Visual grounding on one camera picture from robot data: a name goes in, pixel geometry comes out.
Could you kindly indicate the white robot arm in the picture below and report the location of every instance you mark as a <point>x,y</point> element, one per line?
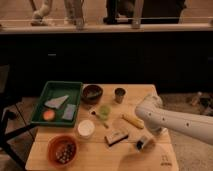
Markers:
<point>156,118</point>

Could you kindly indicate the small metal cup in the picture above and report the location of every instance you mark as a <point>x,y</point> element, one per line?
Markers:
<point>119,95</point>

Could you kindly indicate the black block eraser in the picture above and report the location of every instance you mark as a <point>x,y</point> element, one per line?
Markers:
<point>116,136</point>

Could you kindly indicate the white round lid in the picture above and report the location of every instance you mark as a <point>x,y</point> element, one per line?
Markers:
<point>86,128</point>

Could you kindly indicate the dark brown bowl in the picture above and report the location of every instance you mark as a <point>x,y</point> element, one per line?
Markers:
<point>92,94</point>

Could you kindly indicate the white handled dish brush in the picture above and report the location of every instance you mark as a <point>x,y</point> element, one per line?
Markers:
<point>144,142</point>

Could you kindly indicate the orange round fruit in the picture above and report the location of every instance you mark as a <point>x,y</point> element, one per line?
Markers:
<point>49,115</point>

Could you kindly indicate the grey triangular cloth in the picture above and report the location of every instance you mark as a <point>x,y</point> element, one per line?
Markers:
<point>56,102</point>

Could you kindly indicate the yellow wooden stick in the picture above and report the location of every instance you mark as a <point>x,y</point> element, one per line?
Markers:
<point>133,120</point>

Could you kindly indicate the green plastic tray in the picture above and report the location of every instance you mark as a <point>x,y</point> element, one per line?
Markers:
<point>54,89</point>

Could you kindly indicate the orange bowl with beads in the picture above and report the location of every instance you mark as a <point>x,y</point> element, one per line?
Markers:
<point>62,151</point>

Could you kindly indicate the grey rectangular sponge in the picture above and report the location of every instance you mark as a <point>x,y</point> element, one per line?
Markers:
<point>69,112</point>

